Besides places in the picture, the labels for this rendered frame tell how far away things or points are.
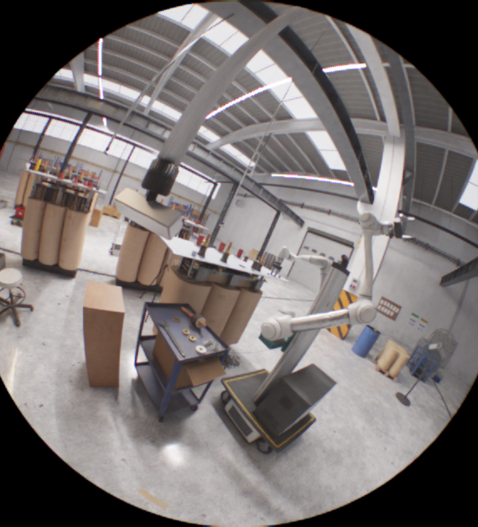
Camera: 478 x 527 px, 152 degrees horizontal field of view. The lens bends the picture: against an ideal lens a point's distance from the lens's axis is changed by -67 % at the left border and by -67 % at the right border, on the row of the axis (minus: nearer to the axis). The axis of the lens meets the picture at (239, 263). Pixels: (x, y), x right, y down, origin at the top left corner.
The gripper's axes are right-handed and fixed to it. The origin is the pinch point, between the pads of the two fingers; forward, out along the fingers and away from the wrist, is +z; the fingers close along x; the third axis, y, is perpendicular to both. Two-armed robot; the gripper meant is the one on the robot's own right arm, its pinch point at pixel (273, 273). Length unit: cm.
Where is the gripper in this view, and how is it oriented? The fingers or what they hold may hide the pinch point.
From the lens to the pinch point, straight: 232.5
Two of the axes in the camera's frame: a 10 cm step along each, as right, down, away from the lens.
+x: -5.9, -3.7, 7.1
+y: 7.0, 2.0, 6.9
